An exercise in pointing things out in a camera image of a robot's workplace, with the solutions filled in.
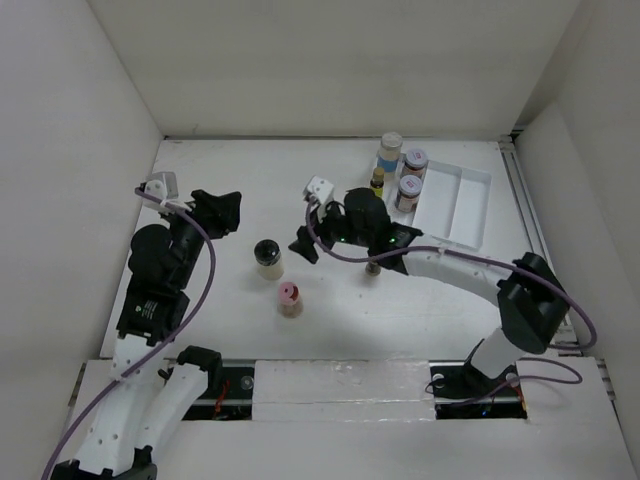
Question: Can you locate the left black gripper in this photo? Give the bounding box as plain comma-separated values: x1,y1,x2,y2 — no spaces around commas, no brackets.
161,189,240,288

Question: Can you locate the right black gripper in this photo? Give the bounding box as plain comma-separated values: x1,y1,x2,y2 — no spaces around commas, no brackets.
288,196,374,263

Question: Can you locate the black lid cream jar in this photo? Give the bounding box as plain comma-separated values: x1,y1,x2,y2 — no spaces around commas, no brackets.
254,239,284,281

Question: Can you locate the yellow label brown cap bottle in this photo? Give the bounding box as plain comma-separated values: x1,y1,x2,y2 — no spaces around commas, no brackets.
369,167,385,198

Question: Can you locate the red logo dark jar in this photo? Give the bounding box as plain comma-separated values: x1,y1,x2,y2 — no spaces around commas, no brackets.
395,175,423,213

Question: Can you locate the blue label silver lid jar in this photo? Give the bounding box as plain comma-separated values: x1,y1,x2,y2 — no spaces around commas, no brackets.
376,132,403,178

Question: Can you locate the white lid red logo jar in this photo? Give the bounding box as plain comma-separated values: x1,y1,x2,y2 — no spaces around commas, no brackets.
400,148,428,179

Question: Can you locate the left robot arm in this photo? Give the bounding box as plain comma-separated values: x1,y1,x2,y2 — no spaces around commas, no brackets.
42,183,242,479

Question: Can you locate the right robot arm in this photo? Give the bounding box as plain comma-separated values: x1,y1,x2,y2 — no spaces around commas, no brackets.
289,178,570,399

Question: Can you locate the pink lid spice jar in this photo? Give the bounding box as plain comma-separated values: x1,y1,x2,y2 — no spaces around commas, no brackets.
278,282,303,318

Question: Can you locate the black pepper grinder bottle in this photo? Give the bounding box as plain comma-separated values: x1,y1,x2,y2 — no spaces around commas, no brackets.
365,262,381,276

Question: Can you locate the white divided organizer tray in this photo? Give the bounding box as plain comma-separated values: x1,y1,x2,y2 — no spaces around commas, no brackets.
382,148,492,252

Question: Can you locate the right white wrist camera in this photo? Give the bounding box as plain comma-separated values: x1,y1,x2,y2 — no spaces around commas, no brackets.
303,176,334,222

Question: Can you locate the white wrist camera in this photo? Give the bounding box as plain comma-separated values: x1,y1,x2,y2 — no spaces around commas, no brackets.
303,176,334,222
140,171,179,213

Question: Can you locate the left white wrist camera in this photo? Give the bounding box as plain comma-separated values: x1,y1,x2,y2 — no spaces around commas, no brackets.
140,171,179,213

